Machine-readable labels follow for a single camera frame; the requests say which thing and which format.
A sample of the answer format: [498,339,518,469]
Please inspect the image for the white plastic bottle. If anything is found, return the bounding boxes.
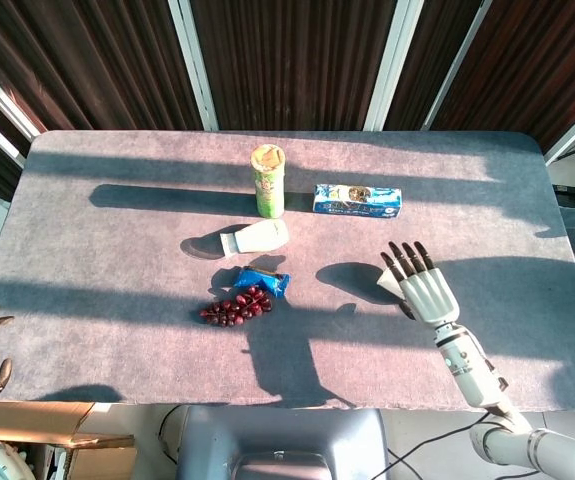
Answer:
[219,218,290,259]

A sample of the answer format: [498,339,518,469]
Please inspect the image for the grey table cloth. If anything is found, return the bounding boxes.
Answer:
[0,129,575,413]

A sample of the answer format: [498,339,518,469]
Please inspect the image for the black cable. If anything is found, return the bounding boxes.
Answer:
[385,407,543,480]

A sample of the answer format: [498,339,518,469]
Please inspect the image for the blue snack wrapper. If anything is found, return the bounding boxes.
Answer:
[232,265,292,300]

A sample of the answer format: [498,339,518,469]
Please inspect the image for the grey robot torso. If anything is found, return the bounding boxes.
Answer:
[175,405,392,480]

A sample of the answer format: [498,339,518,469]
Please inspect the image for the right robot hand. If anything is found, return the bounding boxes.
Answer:
[379,241,460,329]

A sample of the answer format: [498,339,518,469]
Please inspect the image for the blue cookie box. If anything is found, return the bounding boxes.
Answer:
[312,183,403,220]

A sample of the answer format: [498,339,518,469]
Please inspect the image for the cardboard box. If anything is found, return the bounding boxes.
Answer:
[0,400,137,480]

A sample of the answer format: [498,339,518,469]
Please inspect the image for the green chip canister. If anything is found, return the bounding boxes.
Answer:
[249,143,287,220]

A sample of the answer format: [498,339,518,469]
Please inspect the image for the red grape bunch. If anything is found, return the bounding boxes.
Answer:
[199,285,275,329]

